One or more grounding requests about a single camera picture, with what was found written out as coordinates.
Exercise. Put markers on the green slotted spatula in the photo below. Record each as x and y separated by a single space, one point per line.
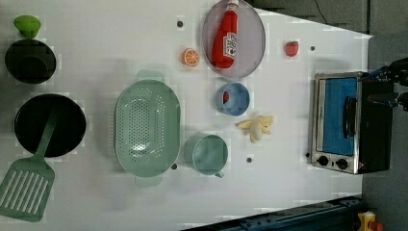
26 187

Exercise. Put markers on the small black bowl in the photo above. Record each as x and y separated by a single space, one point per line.
30 61

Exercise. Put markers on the orange slice toy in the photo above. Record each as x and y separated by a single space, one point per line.
191 57

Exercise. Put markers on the red plush strawberry in bowl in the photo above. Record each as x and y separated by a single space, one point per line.
225 97

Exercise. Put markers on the blue metal frame rail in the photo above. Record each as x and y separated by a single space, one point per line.
333 215

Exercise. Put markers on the red plush strawberry on table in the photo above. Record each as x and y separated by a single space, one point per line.
291 48

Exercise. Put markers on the lime green cup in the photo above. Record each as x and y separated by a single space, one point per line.
27 25

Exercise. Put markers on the grey round plate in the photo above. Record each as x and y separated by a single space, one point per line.
251 39

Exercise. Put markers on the yellow plush peeled banana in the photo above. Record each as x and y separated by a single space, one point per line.
257 127

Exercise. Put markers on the blue bowl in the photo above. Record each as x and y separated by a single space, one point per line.
238 102

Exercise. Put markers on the red ketchup bottle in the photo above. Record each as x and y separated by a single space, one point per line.
225 44

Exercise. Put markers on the green perforated colander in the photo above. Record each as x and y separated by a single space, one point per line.
147 128

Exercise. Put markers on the green measuring cup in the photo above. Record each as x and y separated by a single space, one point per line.
207 154

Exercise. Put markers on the yellow and red toy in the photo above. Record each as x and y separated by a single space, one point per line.
369 222

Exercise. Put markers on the black and silver toaster oven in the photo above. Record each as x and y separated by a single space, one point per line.
352 130

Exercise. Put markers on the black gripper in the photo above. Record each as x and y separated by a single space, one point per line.
399 74

